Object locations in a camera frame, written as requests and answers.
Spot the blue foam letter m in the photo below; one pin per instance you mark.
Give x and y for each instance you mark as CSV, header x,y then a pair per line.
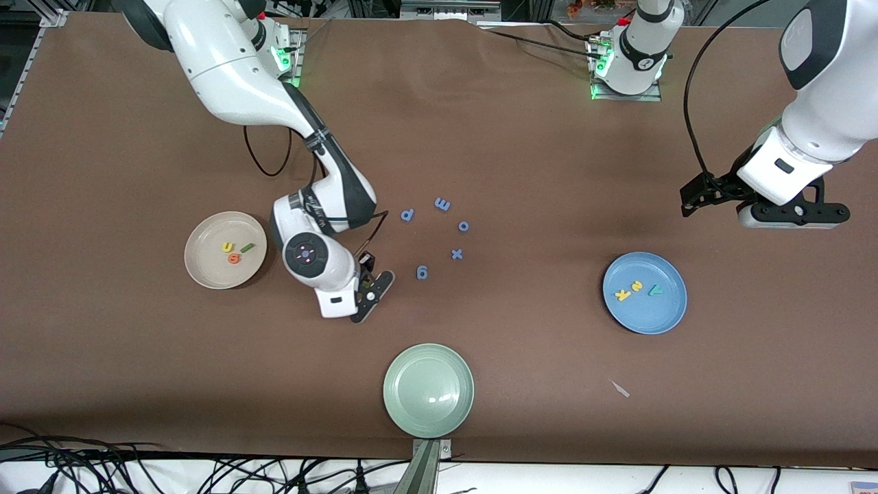
x,y
442,204

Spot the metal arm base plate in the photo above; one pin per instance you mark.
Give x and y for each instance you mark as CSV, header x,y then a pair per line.
x,y
627,98
295,88

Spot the aluminium frame profile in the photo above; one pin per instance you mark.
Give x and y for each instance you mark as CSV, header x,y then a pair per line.
x,y
31,58
449,10

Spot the beige round plate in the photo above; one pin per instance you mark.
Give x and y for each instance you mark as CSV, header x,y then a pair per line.
x,y
206,267

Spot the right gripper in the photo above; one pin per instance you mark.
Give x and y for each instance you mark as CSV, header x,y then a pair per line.
x,y
366,263

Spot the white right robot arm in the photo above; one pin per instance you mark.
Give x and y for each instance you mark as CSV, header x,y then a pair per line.
x,y
233,68

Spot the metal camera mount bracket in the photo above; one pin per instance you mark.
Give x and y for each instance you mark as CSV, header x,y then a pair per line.
x,y
424,473

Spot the green round plate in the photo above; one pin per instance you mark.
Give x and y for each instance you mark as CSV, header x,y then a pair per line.
x,y
429,391

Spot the brown table cover sheet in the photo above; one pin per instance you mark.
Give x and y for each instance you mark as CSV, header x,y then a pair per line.
x,y
480,123

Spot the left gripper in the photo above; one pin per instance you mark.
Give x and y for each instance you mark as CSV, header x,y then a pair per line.
x,y
721,185

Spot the teal foam letter y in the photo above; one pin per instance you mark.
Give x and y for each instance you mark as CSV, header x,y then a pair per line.
x,y
655,291

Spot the yellow foam letter k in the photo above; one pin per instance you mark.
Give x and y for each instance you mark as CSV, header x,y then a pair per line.
x,y
622,295

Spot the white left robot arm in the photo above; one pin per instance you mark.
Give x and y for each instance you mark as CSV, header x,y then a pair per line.
x,y
833,103

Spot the small white paper scrap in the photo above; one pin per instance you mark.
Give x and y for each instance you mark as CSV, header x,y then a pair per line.
x,y
621,390

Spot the orange background object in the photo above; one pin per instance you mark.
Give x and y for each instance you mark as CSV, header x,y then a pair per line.
x,y
583,5

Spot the blue round plate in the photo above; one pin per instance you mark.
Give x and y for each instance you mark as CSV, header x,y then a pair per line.
x,y
651,315

